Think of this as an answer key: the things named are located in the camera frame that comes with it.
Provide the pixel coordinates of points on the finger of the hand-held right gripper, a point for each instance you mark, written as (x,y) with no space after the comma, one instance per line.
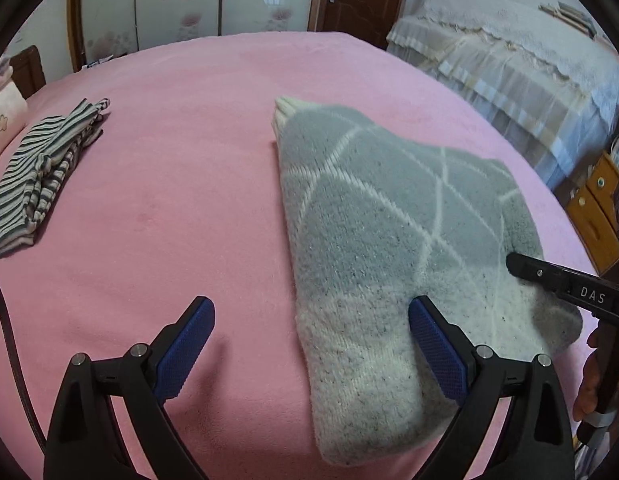
(532,267)

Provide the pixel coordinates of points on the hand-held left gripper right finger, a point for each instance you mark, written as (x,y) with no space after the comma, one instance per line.
(437,350)

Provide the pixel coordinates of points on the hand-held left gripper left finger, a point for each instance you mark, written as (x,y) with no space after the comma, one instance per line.
(187,355)

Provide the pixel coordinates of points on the grey diamond-pattern knit sweater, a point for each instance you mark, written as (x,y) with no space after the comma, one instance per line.
(369,220)

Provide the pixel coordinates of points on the person's right hand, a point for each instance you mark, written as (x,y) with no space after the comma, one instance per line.
(587,380)

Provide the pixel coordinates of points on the yellow wooden cabinet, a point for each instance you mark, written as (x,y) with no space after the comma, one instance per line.
(594,210)

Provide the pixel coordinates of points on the pink bed blanket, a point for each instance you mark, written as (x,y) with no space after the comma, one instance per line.
(189,200)

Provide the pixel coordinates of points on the white lace-covered sofa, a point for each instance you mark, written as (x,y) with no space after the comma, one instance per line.
(514,80)

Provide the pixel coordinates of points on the black-white striped folded garment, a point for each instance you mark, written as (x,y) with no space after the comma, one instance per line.
(39,170)

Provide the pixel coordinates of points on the stack of books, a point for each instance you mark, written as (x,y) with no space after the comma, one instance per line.
(569,17)

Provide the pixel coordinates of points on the white pillow with orange print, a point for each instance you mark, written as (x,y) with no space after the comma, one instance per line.
(4,120)

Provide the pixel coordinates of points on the wooden headboard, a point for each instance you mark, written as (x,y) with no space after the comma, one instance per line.
(29,70)

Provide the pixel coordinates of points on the floral sliding-door wardrobe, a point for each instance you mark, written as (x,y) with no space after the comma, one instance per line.
(189,5)

